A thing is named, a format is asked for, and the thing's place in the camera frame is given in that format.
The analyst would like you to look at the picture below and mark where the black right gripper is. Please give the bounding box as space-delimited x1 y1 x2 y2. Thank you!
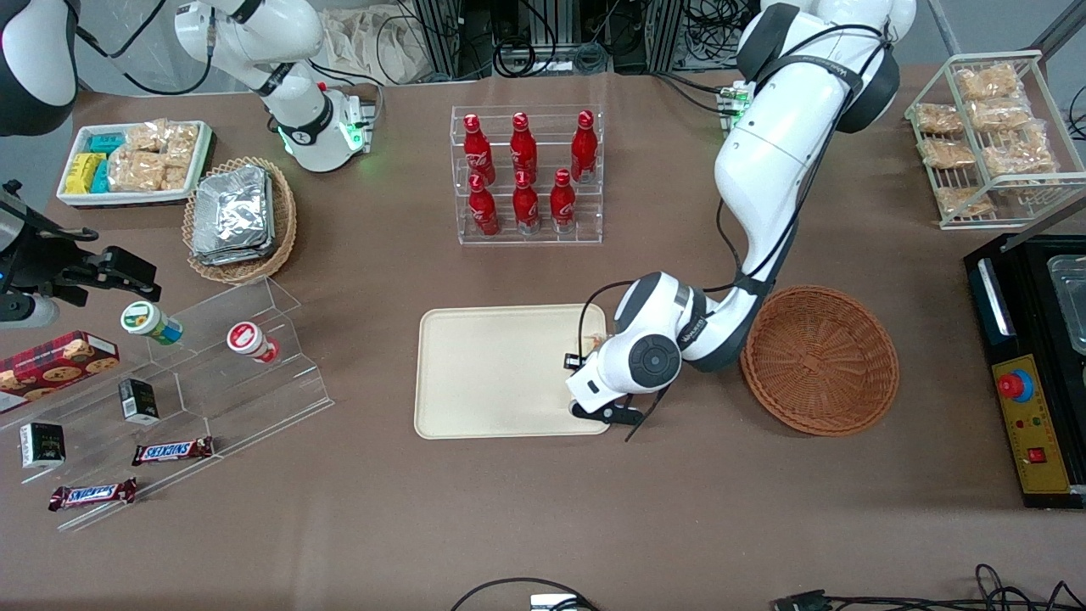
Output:
0 182 162 308

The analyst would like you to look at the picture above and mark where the beige plastic tray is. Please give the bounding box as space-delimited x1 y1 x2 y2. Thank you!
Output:
414 303 613 440

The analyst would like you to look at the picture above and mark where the white snack tray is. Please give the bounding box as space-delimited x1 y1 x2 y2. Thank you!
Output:
56 120 213 209

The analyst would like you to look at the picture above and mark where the light wicker basket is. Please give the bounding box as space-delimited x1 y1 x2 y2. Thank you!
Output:
182 156 298 285

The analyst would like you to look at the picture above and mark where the brown wicker basket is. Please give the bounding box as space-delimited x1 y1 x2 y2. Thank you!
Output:
739 285 900 437

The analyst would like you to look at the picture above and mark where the green lid cup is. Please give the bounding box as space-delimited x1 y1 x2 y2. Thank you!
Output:
120 300 184 346

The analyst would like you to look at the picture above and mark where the yellow snack packet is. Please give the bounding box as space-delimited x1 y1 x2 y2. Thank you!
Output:
65 153 107 194

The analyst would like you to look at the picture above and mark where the red cookie box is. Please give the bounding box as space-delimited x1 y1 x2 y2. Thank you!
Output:
0 330 120 415

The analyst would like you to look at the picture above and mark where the clear acrylic bottle rack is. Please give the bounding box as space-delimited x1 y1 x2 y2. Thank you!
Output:
451 104 605 246

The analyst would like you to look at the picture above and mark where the small black box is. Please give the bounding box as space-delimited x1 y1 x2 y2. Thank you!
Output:
20 422 67 470
118 378 160 425

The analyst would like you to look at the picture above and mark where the silver foil pack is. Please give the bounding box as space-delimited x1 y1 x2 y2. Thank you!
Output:
192 233 277 266
193 165 274 251

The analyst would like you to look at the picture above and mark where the red cola bottle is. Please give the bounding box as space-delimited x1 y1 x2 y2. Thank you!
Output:
510 111 539 179
550 168 577 234
570 109 599 184
512 170 541 235
462 114 496 186
468 174 501 237

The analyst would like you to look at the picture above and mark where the red lid cup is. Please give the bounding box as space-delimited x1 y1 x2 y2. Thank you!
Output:
227 321 281 365

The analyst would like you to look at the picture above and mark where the clear acrylic stepped display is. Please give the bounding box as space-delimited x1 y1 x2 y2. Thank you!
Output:
0 276 334 533

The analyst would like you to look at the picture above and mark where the snickers bar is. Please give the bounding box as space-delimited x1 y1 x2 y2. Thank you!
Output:
48 478 138 512
132 436 215 467

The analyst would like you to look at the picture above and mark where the clear bag of fried snack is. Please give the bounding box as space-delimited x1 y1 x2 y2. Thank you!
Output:
967 98 1036 133
915 104 966 137
936 185 995 218
982 127 1059 177
921 138 977 169
954 63 1024 103

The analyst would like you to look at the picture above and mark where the black machine with yellow panel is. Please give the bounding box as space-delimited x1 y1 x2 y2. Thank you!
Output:
964 233 1086 510

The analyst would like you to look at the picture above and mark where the clear plastic container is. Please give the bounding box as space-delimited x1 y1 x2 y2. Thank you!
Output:
1047 254 1086 354

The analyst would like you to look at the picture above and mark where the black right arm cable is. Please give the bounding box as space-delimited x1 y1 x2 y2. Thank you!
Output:
75 0 213 96

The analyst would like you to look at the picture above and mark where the black looped cable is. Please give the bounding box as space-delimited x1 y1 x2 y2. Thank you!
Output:
450 577 599 611

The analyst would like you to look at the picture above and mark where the aluminium frame post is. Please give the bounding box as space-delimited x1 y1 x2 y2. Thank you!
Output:
414 0 464 82
649 0 685 74

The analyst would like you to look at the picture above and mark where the black cable bundle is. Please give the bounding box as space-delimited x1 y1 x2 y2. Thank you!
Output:
686 0 760 70

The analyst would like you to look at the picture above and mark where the white wire rack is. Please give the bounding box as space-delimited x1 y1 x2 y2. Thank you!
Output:
904 49 1086 231

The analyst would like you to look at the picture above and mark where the black tangled cable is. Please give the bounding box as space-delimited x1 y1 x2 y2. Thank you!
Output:
827 563 1086 611

